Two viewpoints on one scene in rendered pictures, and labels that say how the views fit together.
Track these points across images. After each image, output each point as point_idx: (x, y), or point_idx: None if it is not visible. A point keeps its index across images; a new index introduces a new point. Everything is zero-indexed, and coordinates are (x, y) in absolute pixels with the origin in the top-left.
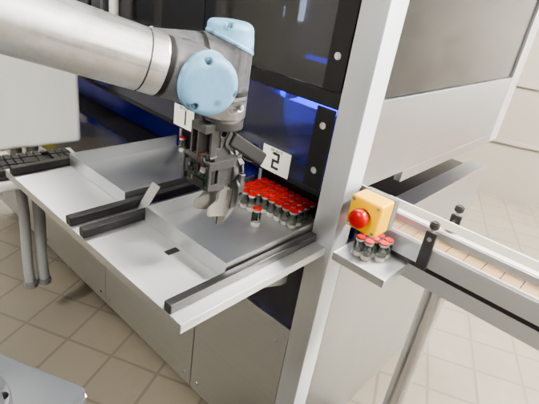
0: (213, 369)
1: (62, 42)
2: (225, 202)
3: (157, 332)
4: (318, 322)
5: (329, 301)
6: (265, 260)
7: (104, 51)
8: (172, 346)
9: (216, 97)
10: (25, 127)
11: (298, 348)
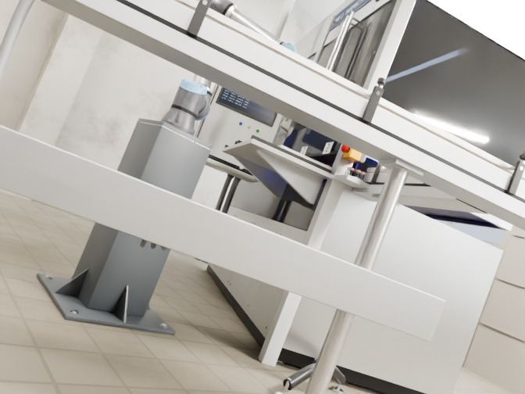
0: (263, 290)
1: (256, 30)
2: (291, 124)
3: (245, 287)
4: (321, 223)
5: (330, 214)
6: (298, 156)
7: (264, 35)
8: (249, 291)
9: None
10: (237, 162)
11: (307, 238)
